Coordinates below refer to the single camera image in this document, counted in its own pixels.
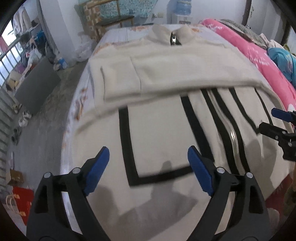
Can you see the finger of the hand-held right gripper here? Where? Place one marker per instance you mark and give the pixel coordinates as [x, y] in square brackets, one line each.
[270, 129]
[281, 114]

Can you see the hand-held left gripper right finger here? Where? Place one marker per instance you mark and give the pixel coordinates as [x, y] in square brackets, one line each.
[201, 171]

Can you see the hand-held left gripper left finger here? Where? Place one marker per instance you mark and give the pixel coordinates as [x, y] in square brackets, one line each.
[97, 171]

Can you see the cream zip jacket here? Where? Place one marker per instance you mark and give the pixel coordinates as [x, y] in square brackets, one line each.
[161, 129]

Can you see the person's green fuzzy clothing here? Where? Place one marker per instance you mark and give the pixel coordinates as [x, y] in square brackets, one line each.
[286, 201]

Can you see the pink floral blanket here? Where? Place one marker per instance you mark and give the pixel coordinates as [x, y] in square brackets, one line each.
[245, 55]

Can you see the cardboard box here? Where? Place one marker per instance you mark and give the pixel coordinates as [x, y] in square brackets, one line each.
[16, 177]

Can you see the red paper bag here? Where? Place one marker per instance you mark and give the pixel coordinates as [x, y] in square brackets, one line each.
[22, 204]

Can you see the pair of dark shoes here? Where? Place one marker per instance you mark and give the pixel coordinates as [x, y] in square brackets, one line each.
[16, 136]

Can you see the pair of white shoes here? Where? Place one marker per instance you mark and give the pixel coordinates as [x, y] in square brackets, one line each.
[24, 119]

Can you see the grey patterned blanket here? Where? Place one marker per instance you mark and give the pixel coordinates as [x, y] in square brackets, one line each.
[242, 30]

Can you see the grey flat board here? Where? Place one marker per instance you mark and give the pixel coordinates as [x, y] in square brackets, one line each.
[37, 85]

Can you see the blue and white packet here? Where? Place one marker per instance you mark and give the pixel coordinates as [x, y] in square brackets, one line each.
[61, 63]

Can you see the white plastic bag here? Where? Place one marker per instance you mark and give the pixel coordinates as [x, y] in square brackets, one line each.
[83, 52]

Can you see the cream jacket with black stripes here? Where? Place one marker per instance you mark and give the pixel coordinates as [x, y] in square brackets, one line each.
[115, 39]

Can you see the metal railing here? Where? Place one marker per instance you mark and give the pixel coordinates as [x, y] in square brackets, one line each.
[5, 69]

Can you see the white water dispenser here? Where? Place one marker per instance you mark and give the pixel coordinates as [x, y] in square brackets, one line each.
[182, 18]

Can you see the blue water jug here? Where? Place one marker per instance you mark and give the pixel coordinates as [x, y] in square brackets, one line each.
[182, 7]

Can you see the teal floral cloth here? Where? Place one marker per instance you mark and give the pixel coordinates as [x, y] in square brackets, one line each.
[129, 9]

